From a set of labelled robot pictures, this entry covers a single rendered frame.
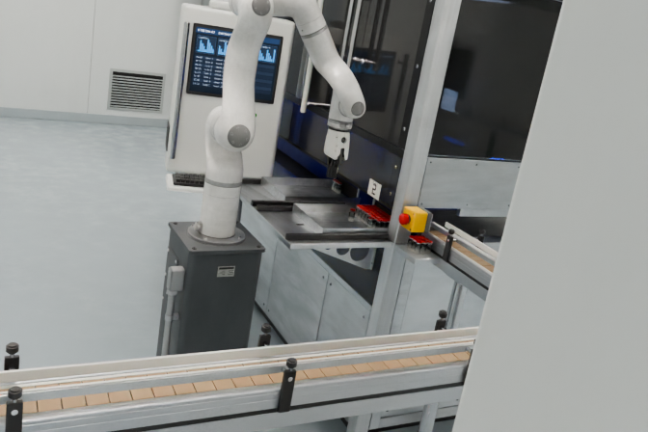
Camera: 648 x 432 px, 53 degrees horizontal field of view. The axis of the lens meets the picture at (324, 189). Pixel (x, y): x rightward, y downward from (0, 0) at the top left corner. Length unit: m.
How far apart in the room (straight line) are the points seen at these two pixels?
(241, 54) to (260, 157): 1.14
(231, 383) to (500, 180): 1.53
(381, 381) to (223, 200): 0.92
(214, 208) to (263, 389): 0.93
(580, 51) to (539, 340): 0.28
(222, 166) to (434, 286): 0.96
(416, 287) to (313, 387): 1.21
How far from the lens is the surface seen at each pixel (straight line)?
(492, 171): 2.51
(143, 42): 7.56
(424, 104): 2.25
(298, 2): 2.08
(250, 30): 2.00
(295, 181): 2.85
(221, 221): 2.14
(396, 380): 1.46
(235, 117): 2.02
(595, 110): 0.64
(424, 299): 2.56
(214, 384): 1.32
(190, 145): 3.05
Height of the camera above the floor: 1.65
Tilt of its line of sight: 16 degrees down
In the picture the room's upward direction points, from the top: 10 degrees clockwise
